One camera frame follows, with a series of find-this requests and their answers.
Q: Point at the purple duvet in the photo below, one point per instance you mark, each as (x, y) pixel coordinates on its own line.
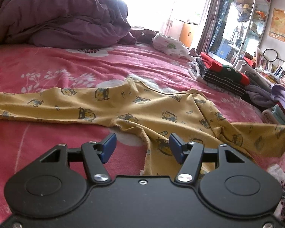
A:
(49, 11)

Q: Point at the row of books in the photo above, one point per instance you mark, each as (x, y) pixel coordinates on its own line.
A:
(267, 65)

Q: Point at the white garment with green print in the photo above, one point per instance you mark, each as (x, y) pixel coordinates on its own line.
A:
(167, 45)

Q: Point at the grey folded garment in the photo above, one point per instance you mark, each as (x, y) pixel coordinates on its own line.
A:
(258, 92)

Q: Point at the brown patterned curtain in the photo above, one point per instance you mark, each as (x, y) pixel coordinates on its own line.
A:
(210, 16)

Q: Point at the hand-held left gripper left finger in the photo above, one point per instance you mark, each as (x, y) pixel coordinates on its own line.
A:
(108, 144)

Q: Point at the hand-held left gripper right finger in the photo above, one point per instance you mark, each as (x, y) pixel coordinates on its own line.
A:
(177, 147)

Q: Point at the pale green folded cloth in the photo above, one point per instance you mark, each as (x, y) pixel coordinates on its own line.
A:
(274, 115)

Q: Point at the red and green knitted sweater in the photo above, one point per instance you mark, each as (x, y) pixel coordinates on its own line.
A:
(228, 71)

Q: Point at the orange wooden cabinet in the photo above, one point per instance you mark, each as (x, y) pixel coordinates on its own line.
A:
(186, 34)

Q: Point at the yellow wall poster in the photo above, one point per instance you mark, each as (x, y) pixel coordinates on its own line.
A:
(279, 25)

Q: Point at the yellow printed pajama top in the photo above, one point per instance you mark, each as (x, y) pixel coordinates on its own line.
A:
(142, 109)

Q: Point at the pink floral bedsheet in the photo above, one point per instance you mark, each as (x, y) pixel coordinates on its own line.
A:
(61, 61)

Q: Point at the dark striped folded garment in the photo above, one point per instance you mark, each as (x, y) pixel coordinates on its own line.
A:
(218, 80)

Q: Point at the glass display cabinet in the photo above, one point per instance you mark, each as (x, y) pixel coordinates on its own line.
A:
(247, 23)

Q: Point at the lavender folded garment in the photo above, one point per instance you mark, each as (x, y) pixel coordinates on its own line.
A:
(283, 95)

